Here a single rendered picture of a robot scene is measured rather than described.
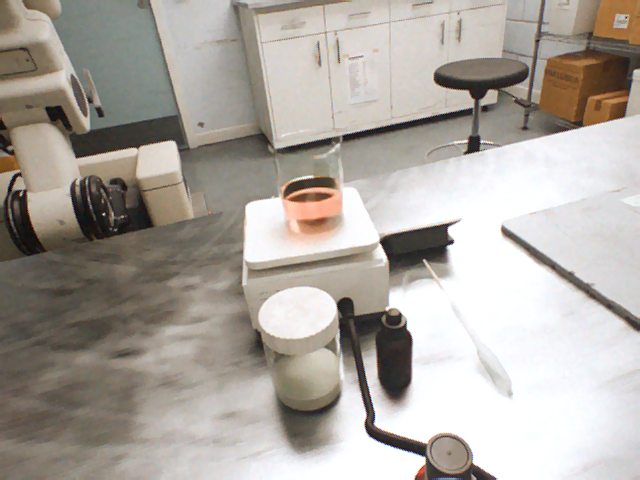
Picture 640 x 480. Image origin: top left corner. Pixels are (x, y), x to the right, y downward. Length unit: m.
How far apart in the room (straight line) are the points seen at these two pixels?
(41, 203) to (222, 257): 0.73
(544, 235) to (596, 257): 0.06
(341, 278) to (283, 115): 2.56
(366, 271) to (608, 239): 0.29
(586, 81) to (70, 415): 2.82
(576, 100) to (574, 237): 2.41
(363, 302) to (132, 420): 0.22
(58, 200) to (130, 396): 0.84
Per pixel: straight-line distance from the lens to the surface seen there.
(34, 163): 1.26
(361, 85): 3.05
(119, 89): 3.41
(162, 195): 1.44
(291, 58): 2.88
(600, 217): 0.62
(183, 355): 0.45
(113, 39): 3.36
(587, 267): 0.52
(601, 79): 3.02
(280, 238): 0.41
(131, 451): 0.40
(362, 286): 0.41
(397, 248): 0.52
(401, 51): 3.13
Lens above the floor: 1.05
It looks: 32 degrees down
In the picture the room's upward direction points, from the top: 7 degrees counter-clockwise
